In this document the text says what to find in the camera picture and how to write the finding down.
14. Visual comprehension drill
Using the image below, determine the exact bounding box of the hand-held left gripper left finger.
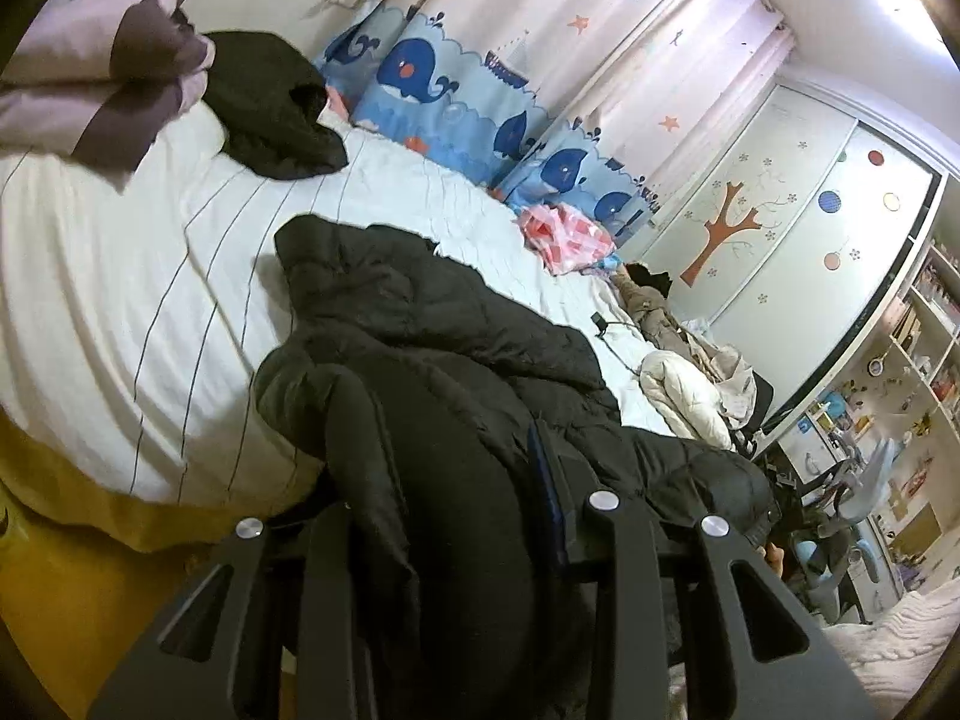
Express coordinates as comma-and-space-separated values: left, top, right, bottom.
86, 367, 380, 720

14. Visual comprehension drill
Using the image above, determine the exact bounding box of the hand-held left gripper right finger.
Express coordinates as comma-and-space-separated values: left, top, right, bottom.
525, 420, 878, 720

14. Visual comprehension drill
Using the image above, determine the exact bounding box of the black puffer jacket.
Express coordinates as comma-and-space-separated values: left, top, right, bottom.
255, 214, 781, 720

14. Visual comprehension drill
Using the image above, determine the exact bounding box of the cream puffer jacket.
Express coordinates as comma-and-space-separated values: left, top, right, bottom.
639, 330, 758, 451

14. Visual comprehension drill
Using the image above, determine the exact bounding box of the khaki coat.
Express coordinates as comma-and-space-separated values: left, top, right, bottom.
611, 274, 680, 350

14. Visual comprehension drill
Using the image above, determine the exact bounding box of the small black cloth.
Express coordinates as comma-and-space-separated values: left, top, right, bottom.
624, 262, 672, 295

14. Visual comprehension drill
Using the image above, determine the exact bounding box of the pink checked cloth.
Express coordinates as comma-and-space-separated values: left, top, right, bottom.
516, 202, 617, 276

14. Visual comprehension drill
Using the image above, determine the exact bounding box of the grey desk chair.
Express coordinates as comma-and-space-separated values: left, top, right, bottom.
765, 439, 901, 616

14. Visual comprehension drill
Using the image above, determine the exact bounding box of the white wardrobe with tree decal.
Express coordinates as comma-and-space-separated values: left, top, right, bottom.
637, 79, 942, 428

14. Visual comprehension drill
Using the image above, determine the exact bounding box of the white knitted blanket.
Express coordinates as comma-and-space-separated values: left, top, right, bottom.
821, 589, 960, 720

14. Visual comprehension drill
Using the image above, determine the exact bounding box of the white striped bed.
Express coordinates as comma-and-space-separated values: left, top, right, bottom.
0, 101, 676, 556

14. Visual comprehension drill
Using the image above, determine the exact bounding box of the white bookshelf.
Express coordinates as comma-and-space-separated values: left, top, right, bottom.
787, 232, 960, 593

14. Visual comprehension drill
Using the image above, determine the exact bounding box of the whale print curtain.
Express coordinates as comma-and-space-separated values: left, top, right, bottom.
311, 0, 796, 256

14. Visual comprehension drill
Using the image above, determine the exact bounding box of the black hooded jacket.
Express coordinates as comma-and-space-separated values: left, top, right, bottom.
201, 31, 350, 181

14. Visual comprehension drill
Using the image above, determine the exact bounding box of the purple patchwork quilt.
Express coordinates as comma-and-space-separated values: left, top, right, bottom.
0, 0, 218, 194

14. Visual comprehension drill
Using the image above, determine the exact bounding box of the black charger with cable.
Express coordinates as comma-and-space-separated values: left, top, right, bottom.
589, 311, 646, 376

